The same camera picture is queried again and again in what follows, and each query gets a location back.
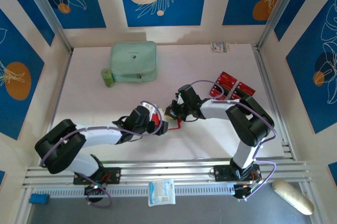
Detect mint green zip pouch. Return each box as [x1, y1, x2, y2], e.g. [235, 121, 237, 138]
[110, 41, 158, 84]

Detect black base controller box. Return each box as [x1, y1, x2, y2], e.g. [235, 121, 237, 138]
[83, 183, 106, 196]
[233, 182, 255, 200]

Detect white blue wipes packet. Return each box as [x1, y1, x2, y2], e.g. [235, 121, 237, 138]
[147, 179, 176, 207]

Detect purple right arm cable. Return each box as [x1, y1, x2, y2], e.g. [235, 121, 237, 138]
[190, 80, 277, 201]

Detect long aluminium mounting rail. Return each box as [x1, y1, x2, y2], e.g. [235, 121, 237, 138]
[22, 157, 309, 188]

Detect aluminium side rail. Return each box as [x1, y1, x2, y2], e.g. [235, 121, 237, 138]
[51, 50, 74, 130]
[254, 46, 295, 160]

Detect blue plastic block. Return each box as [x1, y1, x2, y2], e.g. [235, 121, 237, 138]
[28, 193, 50, 205]

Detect red snack packet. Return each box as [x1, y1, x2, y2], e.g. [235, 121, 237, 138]
[235, 81, 256, 98]

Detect red card holder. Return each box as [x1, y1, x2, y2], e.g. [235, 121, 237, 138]
[151, 113, 183, 133]

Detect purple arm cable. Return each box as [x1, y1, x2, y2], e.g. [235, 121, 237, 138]
[190, 80, 277, 201]
[39, 100, 163, 210]

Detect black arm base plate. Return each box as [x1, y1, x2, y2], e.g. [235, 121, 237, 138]
[73, 166, 122, 186]
[212, 163, 262, 183]

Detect green cylinder roll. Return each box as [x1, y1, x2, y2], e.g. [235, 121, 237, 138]
[101, 67, 115, 88]

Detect aluminium frame post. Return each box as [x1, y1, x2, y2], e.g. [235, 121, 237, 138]
[256, 0, 310, 51]
[18, 0, 74, 53]

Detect grey slotted cable duct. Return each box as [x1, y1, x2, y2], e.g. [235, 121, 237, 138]
[33, 183, 237, 199]

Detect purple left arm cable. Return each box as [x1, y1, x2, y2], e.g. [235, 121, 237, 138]
[39, 100, 163, 210]

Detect small printed paper packet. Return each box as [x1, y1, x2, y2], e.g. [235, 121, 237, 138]
[210, 41, 229, 53]

